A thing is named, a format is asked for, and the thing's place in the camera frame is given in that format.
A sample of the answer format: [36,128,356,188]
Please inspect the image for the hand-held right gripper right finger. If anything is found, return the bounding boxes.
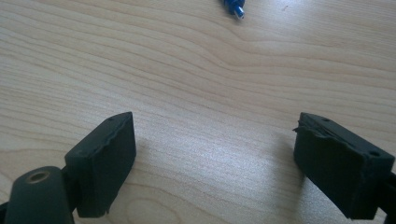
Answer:
[292,112,396,220]

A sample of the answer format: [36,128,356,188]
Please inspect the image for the blue pen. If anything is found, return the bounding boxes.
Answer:
[221,0,247,21]

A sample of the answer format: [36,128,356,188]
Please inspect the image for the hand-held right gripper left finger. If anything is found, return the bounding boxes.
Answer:
[64,111,137,218]

